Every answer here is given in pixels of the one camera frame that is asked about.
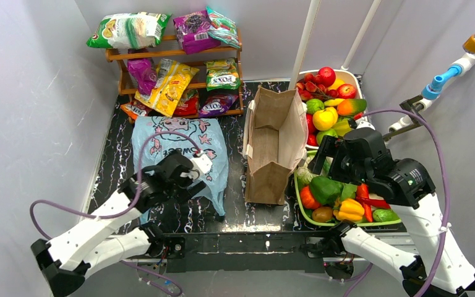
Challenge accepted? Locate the brown kiwi potato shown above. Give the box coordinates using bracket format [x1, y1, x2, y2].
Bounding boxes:
[311, 206, 334, 223]

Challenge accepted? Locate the green bell pepper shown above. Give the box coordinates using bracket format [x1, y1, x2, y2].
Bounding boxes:
[309, 176, 343, 205]

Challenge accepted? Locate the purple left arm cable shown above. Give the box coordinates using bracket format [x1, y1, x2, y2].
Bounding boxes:
[29, 130, 203, 243]

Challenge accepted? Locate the wooden snack shelf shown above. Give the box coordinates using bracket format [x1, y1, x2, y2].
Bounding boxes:
[105, 32, 243, 105]

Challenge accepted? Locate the green Fox's candy bag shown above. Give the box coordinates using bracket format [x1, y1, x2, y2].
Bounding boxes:
[205, 58, 241, 91]

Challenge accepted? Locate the red cherry bunch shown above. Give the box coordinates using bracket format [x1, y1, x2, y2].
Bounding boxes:
[296, 73, 338, 101]

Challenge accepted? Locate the yellow green starfruit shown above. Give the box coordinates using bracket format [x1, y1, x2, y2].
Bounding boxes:
[332, 118, 357, 138]

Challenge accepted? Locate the white pipe right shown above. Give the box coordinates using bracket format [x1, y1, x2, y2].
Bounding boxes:
[341, 0, 382, 71]

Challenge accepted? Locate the red apple top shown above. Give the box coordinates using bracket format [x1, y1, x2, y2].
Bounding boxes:
[316, 66, 336, 87]

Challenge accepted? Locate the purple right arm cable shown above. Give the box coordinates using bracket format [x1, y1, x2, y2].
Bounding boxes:
[341, 108, 451, 297]

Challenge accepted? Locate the white fruit basket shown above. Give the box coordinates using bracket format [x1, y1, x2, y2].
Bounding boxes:
[297, 70, 368, 149]

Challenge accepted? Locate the mango orange green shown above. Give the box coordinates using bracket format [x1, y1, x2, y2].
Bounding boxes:
[336, 99, 367, 116]

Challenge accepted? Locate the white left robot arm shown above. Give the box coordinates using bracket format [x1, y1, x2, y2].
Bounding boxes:
[30, 150, 212, 296]

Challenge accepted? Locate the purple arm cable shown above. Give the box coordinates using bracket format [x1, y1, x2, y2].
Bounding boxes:
[341, 108, 451, 297]
[29, 130, 203, 243]

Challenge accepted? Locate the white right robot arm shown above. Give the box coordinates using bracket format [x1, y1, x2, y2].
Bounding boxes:
[306, 127, 475, 296]

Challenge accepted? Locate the purple snack bag top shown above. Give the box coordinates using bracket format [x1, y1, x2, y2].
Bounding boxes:
[173, 10, 221, 54]

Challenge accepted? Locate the green red snack bag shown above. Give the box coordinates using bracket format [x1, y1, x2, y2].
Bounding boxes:
[206, 6, 241, 49]

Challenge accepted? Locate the white pipe left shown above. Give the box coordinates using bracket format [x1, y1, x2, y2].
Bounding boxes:
[288, 0, 321, 90]

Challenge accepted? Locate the orange snack bag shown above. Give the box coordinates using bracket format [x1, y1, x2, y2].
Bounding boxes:
[120, 100, 152, 122]

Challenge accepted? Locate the yellow bell pepper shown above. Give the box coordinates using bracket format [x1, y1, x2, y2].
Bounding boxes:
[333, 199, 365, 223]

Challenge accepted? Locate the light blue plastic grocery bag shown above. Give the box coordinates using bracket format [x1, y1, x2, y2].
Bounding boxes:
[131, 116, 229, 216]

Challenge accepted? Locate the purple Fox's candy bag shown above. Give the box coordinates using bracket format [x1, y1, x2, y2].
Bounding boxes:
[199, 93, 239, 118]

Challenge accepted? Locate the green vegetable basket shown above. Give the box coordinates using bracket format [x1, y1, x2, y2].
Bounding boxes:
[294, 150, 401, 227]

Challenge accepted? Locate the red apple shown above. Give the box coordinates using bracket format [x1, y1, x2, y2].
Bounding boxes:
[337, 84, 357, 99]
[316, 66, 336, 87]

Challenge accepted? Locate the white pipe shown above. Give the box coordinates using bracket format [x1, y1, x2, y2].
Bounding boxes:
[341, 0, 382, 71]
[288, 0, 321, 90]

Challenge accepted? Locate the yellow snack bag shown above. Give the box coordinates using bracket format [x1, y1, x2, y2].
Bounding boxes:
[134, 59, 199, 117]

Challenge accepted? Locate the white garlic cabbage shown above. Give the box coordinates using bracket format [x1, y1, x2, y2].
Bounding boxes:
[296, 166, 316, 187]

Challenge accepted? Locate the brown paper bag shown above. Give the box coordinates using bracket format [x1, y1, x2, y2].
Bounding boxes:
[242, 87, 309, 205]

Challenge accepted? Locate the purple snack bag middle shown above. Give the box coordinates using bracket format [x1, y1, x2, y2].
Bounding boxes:
[127, 58, 157, 95]

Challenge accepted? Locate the red carrot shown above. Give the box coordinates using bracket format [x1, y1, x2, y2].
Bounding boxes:
[356, 184, 390, 223]

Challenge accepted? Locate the red apple right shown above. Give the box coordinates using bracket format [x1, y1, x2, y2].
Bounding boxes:
[337, 84, 357, 99]

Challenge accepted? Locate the purple snack bag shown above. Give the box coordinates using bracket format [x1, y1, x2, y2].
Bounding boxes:
[173, 10, 221, 54]
[127, 58, 157, 95]

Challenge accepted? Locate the pipe with blue orange fittings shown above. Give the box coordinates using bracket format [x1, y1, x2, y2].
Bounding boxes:
[400, 34, 475, 116]

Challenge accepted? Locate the lime green apple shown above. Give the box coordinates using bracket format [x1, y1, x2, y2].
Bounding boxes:
[316, 128, 338, 145]

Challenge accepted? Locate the green white chips bag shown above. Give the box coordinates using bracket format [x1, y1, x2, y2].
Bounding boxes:
[86, 12, 171, 50]

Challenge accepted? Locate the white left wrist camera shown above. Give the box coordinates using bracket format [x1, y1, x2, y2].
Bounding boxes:
[188, 152, 213, 180]

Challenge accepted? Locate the orange tomato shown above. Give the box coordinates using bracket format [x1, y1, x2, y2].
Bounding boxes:
[299, 186, 322, 210]

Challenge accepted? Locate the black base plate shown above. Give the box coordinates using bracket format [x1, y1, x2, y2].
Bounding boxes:
[165, 231, 343, 273]

